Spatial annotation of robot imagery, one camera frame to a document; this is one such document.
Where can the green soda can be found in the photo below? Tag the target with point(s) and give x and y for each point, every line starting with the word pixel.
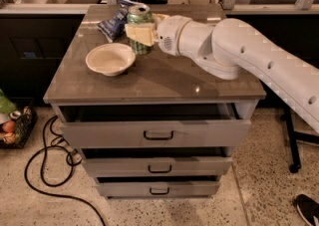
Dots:
pixel 139 14

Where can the bottom grey drawer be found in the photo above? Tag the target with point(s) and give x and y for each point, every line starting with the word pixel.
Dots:
pixel 157 187

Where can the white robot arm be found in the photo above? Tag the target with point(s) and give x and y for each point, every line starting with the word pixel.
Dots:
pixel 231 46

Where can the black sneaker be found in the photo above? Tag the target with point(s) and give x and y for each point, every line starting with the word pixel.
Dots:
pixel 308 209

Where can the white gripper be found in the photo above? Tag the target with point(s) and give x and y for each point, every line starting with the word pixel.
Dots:
pixel 168 35

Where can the black rolling stand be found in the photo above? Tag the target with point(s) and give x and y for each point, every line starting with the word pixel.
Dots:
pixel 293 137

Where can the grey drawer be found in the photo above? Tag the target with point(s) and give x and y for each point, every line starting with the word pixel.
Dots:
pixel 156 133
pixel 157 187
pixel 139 162

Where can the middle grey drawer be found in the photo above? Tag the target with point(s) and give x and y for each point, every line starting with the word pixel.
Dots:
pixel 139 162

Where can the top grey drawer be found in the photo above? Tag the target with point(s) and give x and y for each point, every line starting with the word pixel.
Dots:
pixel 156 133

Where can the white paper bowl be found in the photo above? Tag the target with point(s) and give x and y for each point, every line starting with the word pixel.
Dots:
pixel 110 59

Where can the blue chip bag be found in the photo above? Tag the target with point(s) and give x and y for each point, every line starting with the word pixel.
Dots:
pixel 114 28

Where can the black wire fruit basket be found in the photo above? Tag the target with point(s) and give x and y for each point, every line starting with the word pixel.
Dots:
pixel 17 121

